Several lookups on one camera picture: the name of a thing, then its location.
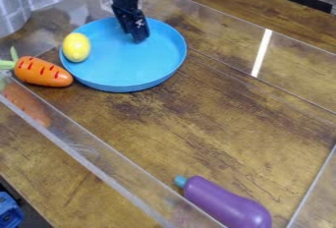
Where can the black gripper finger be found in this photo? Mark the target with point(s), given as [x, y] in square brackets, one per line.
[122, 15]
[138, 26]

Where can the yellow toy lemon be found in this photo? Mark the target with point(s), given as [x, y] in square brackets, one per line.
[77, 47]

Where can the blue round tray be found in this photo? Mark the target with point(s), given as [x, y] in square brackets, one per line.
[123, 66]

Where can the orange toy carrot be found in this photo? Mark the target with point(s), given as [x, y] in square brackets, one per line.
[37, 71]

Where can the purple toy eggplant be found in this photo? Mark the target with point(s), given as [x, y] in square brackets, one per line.
[233, 210]

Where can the blue object at corner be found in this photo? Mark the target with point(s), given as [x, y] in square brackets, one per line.
[11, 213]

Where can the clear acrylic enclosure wall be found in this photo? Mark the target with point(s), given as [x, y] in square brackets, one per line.
[246, 117]

